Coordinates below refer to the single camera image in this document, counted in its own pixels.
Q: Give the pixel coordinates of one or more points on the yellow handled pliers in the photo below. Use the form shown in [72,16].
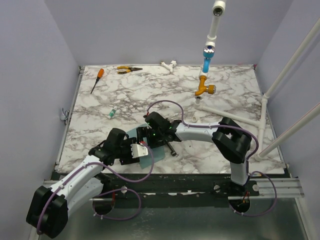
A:
[121,70]

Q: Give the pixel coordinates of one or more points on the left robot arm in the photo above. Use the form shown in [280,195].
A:
[70,185]

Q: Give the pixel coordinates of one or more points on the orange handled screwdriver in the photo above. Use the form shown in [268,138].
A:
[98,77]

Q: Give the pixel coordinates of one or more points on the white pipe tee fitting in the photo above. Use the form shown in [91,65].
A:
[170,67]

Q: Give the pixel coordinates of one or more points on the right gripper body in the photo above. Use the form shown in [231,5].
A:
[155,138]

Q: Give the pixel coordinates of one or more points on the metal wall hook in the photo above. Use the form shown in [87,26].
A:
[64,115]

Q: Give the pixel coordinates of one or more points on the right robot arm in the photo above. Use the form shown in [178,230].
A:
[232,141]

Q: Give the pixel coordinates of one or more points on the small white pipe elbow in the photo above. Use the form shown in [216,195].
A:
[196,119]

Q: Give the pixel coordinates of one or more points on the blue tap valve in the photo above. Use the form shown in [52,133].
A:
[208,53]

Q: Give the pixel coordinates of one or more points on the black metal T bar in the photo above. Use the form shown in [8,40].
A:
[173,153]

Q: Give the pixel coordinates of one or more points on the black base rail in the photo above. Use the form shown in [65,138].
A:
[158,191]

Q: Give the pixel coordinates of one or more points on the orange brass tap valve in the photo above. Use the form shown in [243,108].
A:
[202,88]

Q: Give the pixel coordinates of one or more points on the white PVC pipe assembly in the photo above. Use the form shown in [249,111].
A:
[218,10]

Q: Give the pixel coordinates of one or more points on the green glue tube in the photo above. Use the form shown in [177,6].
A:
[112,113]

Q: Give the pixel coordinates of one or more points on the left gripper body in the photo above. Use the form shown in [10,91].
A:
[124,152]

